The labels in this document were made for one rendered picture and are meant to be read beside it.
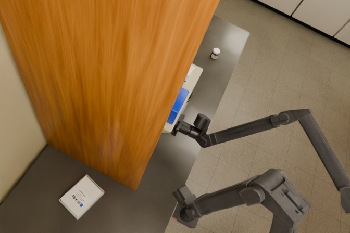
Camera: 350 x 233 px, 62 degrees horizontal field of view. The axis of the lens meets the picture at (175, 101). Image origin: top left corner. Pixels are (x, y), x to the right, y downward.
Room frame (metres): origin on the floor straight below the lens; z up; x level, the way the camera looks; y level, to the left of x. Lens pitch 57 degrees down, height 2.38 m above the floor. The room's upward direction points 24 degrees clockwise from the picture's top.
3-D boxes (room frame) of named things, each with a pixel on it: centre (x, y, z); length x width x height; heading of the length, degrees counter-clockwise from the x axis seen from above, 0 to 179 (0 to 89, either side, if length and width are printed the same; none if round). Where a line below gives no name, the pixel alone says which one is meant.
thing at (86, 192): (0.25, 0.22, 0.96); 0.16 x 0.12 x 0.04; 160
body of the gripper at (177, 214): (0.30, -0.23, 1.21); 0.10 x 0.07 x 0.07; 86
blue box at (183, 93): (0.53, 0.02, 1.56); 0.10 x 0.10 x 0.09; 86
